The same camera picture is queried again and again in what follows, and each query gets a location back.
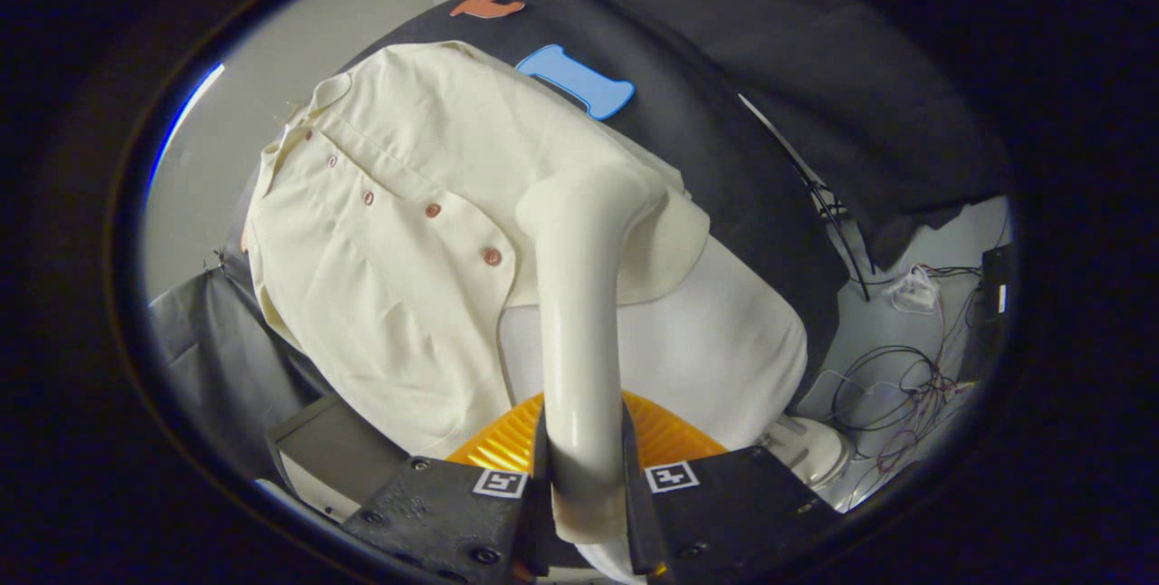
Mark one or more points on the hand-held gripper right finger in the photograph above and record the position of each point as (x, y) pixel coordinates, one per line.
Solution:
(733, 508)

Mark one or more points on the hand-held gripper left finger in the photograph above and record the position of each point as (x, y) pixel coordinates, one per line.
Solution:
(435, 513)

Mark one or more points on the cream button-up shirt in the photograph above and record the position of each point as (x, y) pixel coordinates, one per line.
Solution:
(407, 295)

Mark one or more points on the white round stand base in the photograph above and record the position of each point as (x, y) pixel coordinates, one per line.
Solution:
(815, 449)

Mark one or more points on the grey cabinet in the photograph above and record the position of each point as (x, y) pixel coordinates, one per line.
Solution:
(335, 449)

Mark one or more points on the white ironing board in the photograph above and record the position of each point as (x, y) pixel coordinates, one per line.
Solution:
(706, 350)

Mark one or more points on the white power adapter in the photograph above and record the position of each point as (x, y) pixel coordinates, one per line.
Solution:
(913, 291)

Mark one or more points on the black binder clip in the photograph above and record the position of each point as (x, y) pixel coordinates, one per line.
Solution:
(215, 263)

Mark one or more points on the black box device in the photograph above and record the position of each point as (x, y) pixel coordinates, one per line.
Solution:
(996, 268)

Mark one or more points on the ceiling light panel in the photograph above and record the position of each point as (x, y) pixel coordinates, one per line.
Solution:
(181, 119)

